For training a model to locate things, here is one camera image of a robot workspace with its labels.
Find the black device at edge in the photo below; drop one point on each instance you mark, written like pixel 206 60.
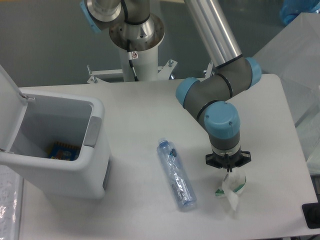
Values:
pixel 311 212

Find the white trash can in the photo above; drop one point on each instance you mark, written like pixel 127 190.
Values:
pixel 32 120

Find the blue yellow snack packet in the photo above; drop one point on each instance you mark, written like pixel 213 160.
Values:
pixel 63 151

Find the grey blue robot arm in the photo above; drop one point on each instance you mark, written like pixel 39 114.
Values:
pixel 134 30

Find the white metal base frame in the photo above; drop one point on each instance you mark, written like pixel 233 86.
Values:
pixel 165 72

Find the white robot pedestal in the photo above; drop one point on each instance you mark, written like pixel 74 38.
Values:
pixel 142 64

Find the clear plastic water bottle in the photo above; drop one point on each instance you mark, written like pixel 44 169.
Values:
pixel 180 185

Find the white green wrapper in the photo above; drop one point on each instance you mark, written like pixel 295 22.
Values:
pixel 229 192

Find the paper sheet in sleeve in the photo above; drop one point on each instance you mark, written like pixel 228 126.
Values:
pixel 11 194

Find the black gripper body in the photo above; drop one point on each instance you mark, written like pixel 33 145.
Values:
pixel 227 161

